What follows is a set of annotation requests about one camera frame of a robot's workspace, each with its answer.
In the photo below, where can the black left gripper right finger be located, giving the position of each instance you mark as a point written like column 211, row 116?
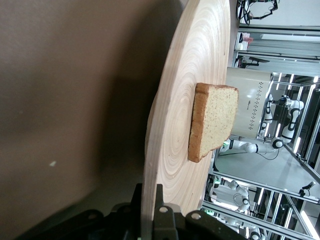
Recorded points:
column 165, row 225

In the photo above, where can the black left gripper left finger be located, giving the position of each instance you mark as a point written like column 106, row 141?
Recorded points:
column 100, row 227

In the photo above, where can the round wooden plate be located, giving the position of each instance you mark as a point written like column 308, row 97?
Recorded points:
column 180, row 125

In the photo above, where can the slice of bread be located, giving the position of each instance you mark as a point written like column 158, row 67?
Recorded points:
column 217, row 120

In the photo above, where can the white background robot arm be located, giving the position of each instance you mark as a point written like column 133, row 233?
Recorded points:
column 292, row 117
column 250, row 147
column 240, row 192

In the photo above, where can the white and chrome toaster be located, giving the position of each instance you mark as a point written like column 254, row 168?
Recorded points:
column 247, row 87

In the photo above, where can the aluminium profile frame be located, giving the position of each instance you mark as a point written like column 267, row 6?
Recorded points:
column 275, row 172

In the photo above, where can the black background camera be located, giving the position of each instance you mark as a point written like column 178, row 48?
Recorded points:
column 308, row 186

